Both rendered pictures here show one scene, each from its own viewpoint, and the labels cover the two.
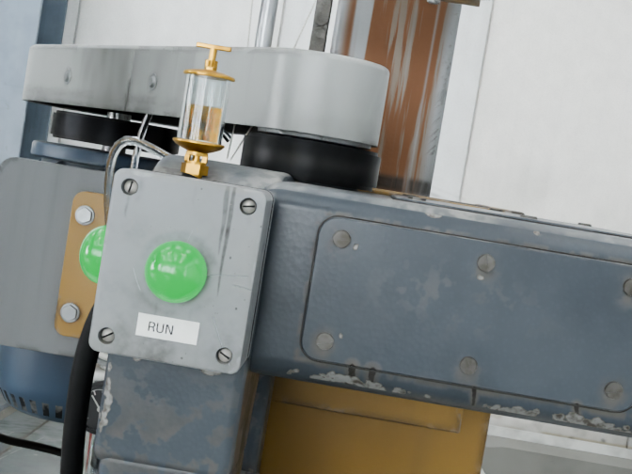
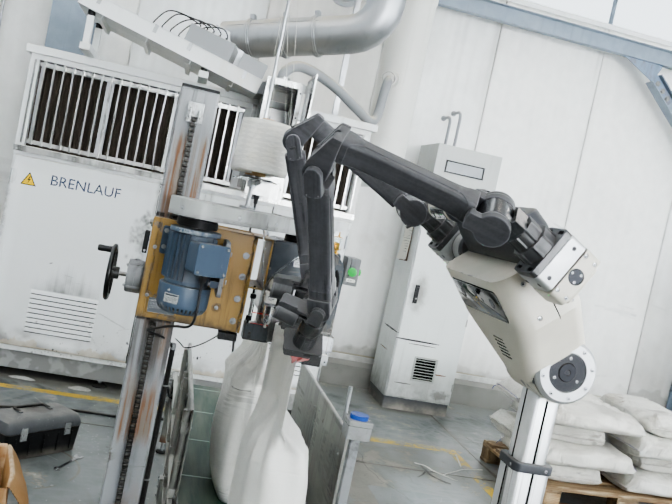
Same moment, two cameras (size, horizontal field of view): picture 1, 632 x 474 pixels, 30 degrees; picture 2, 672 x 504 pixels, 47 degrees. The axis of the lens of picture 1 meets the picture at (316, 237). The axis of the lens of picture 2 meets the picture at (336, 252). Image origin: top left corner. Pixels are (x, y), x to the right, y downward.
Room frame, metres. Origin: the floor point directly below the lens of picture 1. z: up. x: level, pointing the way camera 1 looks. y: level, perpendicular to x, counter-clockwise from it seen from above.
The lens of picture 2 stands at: (1.27, 2.48, 1.47)
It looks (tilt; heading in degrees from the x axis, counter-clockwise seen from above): 3 degrees down; 255
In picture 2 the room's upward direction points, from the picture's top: 12 degrees clockwise
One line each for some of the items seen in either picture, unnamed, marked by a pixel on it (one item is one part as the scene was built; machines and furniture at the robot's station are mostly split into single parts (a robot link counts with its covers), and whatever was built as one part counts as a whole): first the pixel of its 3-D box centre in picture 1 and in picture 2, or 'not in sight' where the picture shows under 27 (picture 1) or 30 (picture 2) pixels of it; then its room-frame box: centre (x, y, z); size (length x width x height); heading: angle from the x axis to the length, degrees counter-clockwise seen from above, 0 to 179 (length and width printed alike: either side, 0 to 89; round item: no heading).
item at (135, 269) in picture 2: not in sight; (134, 275); (1.26, -0.03, 1.14); 0.11 x 0.06 x 0.11; 87
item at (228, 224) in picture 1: (184, 268); (349, 270); (0.59, 0.06, 1.28); 0.08 x 0.05 x 0.09; 87
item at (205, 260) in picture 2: not in sight; (206, 263); (1.07, 0.30, 1.25); 0.10 x 0.08 x 0.12; 22
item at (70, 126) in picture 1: (116, 135); (197, 223); (1.11, 0.20, 1.35); 0.12 x 0.12 x 0.04
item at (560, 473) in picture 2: not in sight; (548, 456); (-1.51, -1.85, 0.20); 0.66 x 0.44 x 0.12; 87
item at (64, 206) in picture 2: not in sight; (180, 237); (0.97, -3.20, 1.05); 2.28 x 1.16 x 2.09; 177
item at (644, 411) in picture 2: not in sight; (648, 415); (-2.19, -1.87, 0.56); 0.67 x 0.43 x 0.15; 87
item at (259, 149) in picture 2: not in sight; (264, 148); (0.96, 0.20, 1.61); 0.17 x 0.17 x 0.17
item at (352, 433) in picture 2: not in sight; (357, 427); (0.50, 0.20, 0.81); 0.08 x 0.08 x 0.06; 87
